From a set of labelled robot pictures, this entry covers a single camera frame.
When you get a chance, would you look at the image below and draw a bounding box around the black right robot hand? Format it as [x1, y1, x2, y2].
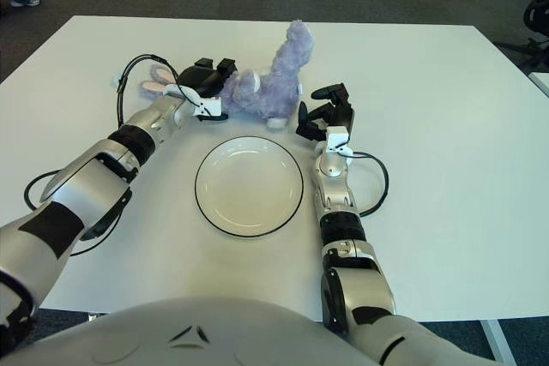
[295, 81, 356, 142]

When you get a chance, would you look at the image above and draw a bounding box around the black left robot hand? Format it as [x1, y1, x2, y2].
[176, 57, 238, 99]

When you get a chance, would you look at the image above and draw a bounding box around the purple plush bunny doll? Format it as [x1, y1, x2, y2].
[137, 19, 317, 129]

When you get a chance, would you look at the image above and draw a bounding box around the white plate with black rim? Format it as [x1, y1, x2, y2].
[194, 136, 305, 238]

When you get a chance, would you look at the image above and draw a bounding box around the white neighbouring table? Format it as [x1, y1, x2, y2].
[528, 70, 549, 99]

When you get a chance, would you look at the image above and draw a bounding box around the black office chair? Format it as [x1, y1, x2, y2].
[492, 0, 549, 69]

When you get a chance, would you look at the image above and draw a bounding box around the grey robot torso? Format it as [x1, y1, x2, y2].
[25, 296, 378, 366]

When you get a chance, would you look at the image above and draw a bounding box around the white table leg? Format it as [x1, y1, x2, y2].
[479, 318, 518, 363]

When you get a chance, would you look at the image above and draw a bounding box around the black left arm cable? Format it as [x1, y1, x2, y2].
[23, 54, 202, 255]

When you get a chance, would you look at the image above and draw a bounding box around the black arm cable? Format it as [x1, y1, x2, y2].
[23, 54, 202, 255]
[349, 150, 390, 217]

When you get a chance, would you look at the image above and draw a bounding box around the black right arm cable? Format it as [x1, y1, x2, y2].
[349, 150, 390, 217]

